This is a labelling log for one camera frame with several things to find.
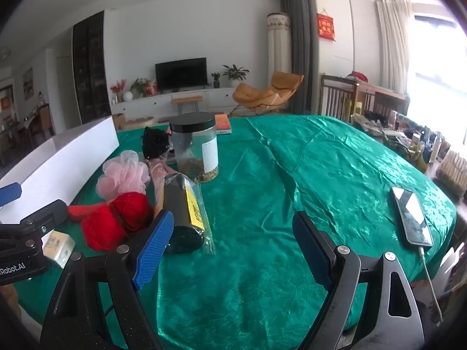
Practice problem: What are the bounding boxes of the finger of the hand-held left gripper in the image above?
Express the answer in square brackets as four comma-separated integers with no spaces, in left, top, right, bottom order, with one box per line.
[0,181,22,207]
[20,199,69,236]

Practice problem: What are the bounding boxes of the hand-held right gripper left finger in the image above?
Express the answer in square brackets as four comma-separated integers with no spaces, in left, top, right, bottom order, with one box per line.
[39,210,175,350]

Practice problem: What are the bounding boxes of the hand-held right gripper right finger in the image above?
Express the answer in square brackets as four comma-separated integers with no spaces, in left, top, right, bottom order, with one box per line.
[292,210,426,350]

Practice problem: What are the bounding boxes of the dark roll with yellow label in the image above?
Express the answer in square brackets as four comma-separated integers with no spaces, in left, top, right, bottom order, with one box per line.
[161,172,217,256]

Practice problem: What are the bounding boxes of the white box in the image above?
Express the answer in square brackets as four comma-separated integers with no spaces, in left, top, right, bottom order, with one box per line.
[0,116,118,223]

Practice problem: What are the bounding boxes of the small cream box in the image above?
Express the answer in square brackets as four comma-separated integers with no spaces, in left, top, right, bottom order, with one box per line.
[43,230,76,263]

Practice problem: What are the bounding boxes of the pink cloth in clear packet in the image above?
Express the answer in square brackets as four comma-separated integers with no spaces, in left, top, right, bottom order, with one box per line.
[148,158,179,219]

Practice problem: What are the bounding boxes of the green patterned tablecloth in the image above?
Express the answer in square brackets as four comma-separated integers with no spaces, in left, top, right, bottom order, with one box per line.
[16,115,457,350]

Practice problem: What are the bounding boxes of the pink mesh bath pouf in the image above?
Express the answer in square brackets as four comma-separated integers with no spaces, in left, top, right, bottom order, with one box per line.
[97,150,151,200]

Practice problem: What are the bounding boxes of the black smartphone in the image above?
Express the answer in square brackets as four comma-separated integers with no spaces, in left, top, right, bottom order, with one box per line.
[391,187,433,246]

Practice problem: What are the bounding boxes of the black mesh scrunchie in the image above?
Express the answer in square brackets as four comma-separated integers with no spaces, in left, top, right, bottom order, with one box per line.
[142,126,172,160]

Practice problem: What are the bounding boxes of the clear jar with black lid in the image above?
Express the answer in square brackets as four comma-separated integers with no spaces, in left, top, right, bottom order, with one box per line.
[169,113,219,183]

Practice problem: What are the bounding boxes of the orange book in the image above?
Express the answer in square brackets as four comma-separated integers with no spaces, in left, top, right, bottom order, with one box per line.
[215,114,232,134]

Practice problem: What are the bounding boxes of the white television cabinet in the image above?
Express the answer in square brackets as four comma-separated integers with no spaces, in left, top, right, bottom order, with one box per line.
[110,87,241,117]

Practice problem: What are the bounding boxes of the red flowers in white vase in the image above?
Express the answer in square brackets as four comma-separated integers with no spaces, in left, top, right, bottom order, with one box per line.
[110,79,134,103]

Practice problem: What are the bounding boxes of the dark display cabinet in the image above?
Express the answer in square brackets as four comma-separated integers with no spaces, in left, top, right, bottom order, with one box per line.
[72,10,112,121]

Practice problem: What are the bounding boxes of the pile of small household things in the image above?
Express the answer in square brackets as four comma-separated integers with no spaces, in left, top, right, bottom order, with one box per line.
[350,109,453,172]

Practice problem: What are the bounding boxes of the wooden stool with metal legs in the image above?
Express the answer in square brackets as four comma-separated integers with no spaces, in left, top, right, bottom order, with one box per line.
[171,96,203,115]

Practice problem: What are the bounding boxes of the dark wooden slatted chair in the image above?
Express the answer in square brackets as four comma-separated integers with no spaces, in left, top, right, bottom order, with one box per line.
[320,75,360,121]
[372,91,411,117]

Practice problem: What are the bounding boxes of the leafy green plant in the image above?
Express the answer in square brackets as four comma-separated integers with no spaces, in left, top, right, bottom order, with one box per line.
[129,78,152,97]

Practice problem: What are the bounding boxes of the orange lounge chair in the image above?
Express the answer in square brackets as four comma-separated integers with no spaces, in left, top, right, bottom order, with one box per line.
[232,71,304,114]

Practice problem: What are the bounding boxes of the black television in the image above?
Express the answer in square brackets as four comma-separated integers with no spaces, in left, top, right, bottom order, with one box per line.
[155,57,208,90]

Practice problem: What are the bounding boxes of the large green potted plant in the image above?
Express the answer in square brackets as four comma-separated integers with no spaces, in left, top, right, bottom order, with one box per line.
[222,64,250,89]

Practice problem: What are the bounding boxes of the covered standing air conditioner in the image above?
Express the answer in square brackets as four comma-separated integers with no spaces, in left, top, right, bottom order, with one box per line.
[267,12,292,75]

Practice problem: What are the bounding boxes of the white curtain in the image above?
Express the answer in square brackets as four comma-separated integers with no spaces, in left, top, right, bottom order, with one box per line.
[376,0,417,95]

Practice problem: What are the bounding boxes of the grey curtain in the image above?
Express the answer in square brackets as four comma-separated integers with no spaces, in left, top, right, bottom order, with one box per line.
[280,0,320,113]

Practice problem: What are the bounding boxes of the framed wall picture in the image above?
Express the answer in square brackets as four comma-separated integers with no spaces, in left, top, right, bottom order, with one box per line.
[22,67,34,101]

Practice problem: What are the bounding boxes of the white charging cable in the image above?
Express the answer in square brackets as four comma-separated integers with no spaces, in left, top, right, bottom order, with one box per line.
[418,245,444,319]

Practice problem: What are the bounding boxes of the red wall hanging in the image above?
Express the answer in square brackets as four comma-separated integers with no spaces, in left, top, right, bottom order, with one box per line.
[317,8,336,42]

